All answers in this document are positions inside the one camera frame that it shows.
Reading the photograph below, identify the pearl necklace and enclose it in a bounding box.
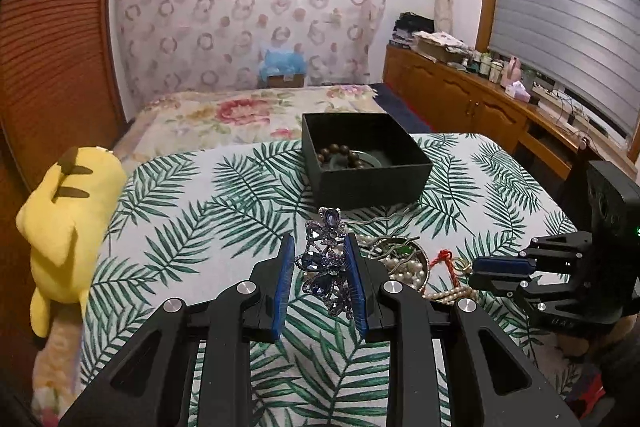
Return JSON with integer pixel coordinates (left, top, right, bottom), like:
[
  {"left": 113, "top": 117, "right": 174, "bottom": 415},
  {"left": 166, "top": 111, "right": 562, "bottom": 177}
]
[{"left": 362, "top": 234, "right": 476, "bottom": 305}]

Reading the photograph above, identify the leaf-print cloth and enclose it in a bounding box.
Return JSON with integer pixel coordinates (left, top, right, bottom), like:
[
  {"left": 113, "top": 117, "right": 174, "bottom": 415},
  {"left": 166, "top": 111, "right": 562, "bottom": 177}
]
[{"left": 80, "top": 133, "right": 581, "bottom": 427}]

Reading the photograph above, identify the floral cloth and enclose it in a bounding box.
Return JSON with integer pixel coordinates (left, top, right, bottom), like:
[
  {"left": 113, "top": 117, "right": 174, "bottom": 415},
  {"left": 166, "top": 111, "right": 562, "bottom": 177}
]
[{"left": 412, "top": 31, "right": 473, "bottom": 60}]

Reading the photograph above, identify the group of cosmetic bottles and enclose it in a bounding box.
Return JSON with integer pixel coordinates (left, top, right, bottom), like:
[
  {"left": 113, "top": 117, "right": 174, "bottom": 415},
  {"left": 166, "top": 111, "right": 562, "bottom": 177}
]
[{"left": 467, "top": 50, "right": 503, "bottom": 83}]

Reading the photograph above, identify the grey-green jade bangle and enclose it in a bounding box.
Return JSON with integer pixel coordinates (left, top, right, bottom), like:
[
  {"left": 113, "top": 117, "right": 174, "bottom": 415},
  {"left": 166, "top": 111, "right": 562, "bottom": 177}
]
[{"left": 327, "top": 148, "right": 401, "bottom": 170}]

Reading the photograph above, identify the blue plastic bag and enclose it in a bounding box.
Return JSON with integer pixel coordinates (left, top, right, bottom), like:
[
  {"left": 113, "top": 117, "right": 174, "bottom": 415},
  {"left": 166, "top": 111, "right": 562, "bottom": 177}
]
[{"left": 257, "top": 47, "right": 307, "bottom": 80}]

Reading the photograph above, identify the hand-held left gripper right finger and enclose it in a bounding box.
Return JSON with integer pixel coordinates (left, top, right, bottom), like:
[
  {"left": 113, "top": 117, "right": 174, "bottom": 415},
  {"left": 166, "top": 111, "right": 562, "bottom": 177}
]
[{"left": 344, "top": 232, "right": 583, "bottom": 427}]

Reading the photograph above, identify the wooden slatted wardrobe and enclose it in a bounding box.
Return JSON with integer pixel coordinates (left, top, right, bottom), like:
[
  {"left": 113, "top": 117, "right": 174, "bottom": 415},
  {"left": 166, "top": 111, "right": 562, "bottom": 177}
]
[{"left": 0, "top": 0, "right": 126, "bottom": 348}]

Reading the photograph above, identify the stack of dark clothes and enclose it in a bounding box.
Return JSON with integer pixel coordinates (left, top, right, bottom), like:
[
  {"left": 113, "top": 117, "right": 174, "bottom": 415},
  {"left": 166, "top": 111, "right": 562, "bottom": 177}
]
[{"left": 391, "top": 12, "right": 435, "bottom": 48}]

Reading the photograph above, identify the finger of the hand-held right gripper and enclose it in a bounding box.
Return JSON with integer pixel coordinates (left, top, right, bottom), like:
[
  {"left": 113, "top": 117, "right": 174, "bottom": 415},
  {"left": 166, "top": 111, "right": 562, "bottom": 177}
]
[
  {"left": 470, "top": 231, "right": 596, "bottom": 280},
  {"left": 467, "top": 274, "right": 601, "bottom": 333}
]

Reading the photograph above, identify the silver hairpin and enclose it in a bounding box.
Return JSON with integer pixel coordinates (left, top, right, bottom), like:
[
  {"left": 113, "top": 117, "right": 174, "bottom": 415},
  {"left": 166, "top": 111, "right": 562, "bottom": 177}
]
[{"left": 357, "top": 207, "right": 411, "bottom": 228}]

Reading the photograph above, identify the pink tissue box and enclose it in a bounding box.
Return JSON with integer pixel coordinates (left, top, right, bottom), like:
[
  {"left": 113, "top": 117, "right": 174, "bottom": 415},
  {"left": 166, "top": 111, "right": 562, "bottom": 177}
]
[{"left": 502, "top": 82, "right": 531, "bottom": 102}]

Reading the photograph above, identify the wooden cabinet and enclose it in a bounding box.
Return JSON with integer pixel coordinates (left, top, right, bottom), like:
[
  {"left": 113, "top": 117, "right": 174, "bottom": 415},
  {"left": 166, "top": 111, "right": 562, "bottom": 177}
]
[{"left": 382, "top": 43, "right": 601, "bottom": 180}]

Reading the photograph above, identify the floral blanket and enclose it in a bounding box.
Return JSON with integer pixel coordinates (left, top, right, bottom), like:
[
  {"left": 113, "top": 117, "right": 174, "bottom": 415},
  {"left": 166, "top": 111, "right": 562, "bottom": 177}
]
[{"left": 112, "top": 83, "right": 388, "bottom": 163}]

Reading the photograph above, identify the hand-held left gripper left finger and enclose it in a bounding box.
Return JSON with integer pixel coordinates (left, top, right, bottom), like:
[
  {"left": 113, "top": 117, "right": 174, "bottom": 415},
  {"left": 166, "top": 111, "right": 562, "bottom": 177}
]
[{"left": 59, "top": 234, "right": 296, "bottom": 427}]

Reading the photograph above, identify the white power strip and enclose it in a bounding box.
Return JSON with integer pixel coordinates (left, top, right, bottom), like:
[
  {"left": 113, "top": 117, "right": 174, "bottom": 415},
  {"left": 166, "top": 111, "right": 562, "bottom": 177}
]
[{"left": 532, "top": 87, "right": 586, "bottom": 123}]

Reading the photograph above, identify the wooden bead bracelet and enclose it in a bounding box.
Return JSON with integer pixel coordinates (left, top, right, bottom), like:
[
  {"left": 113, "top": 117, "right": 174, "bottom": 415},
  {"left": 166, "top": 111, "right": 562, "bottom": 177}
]
[{"left": 317, "top": 144, "right": 368, "bottom": 170}]

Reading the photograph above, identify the navy blanket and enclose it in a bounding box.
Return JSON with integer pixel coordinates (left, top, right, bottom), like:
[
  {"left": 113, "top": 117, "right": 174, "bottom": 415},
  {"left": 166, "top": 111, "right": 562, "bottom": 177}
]
[{"left": 370, "top": 83, "right": 433, "bottom": 134}]

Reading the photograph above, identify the ring-patterned curtain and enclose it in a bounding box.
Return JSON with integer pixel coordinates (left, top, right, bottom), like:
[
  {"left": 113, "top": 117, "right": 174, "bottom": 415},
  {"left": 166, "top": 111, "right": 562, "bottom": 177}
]
[{"left": 112, "top": 0, "right": 388, "bottom": 108}]

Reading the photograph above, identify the cardboard box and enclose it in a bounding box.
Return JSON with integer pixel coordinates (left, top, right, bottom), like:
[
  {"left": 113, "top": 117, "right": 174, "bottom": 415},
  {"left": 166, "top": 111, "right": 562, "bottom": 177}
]
[{"left": 266, "top": 74, "right": 305, "bottom": 89}]

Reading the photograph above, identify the blue rhinestone butterfly hair clip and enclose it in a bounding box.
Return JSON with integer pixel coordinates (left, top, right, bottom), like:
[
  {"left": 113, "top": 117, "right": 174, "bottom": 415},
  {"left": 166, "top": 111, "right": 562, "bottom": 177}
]
[{"left": 295, "top": 206, "right": 358, "bottom": 315}]

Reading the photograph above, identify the red cord bracelet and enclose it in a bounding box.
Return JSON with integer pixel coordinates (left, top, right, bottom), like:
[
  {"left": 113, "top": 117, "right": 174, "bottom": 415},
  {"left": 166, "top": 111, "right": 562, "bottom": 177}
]
[{"left": 430, "top": 248, "right": 471, "bottom": 280}]

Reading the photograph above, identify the green stone hairpin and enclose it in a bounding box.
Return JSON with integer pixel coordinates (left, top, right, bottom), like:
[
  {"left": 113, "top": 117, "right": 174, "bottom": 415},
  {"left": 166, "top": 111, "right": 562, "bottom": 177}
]
[{"left": 372, "top": 237, "right": 423, "bottom": 260}]

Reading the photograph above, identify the peach fleece blanket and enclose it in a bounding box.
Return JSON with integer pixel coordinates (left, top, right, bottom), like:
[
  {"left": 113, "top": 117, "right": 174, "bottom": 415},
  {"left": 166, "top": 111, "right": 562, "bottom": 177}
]
[{"left": 32, "top": 307, "right": 83, "bottom": 413}]

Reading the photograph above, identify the yellow plush toy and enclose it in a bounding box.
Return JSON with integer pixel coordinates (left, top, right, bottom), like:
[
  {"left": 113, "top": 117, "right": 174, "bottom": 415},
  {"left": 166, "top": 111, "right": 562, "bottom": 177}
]
[{"left": 15, "top": 146, "right": 128, "bottom": 338}]

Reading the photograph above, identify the black jewelry box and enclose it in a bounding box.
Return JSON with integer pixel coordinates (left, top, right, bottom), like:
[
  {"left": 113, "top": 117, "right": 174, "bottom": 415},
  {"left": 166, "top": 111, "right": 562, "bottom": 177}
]
[{"left": 301, "top": 112, "right": 434, "bottom": 210}]

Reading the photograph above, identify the red printed blanket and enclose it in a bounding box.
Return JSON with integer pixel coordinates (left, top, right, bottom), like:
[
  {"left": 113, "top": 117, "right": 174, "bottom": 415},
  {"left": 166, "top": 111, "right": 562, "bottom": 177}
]
[{"left": 562, "top": 352, "right": 608, "bottom": 408}]

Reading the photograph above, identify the pink figurine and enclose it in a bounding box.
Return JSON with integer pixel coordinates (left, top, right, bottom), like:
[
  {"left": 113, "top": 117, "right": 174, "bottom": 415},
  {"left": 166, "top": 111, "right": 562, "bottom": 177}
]
[{"left": 502, "top": 56, "right": 523, "bottom": 85}]

